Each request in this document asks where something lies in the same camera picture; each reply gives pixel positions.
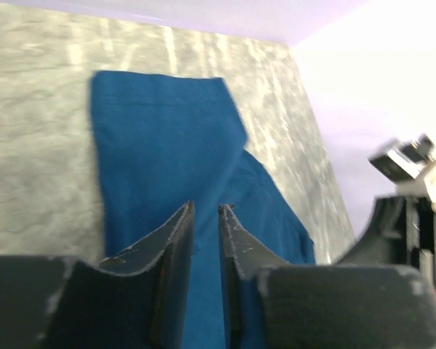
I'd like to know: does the blue t shirt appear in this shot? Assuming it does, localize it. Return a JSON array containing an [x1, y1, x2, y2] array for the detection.
[[90, 71, 315, 348]]

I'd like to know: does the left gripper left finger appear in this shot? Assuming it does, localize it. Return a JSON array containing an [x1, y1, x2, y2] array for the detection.
[[0, 202, 195, 348]]

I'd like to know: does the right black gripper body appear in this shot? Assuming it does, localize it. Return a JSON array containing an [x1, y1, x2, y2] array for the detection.
[[338, 196, 436, 293]]

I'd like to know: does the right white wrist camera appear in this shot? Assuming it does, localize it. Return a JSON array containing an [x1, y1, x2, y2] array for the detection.
[[368, 131, 436, 211]]

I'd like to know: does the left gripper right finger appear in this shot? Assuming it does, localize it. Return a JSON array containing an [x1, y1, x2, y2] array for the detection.
[[219, 205, 436, 348]]

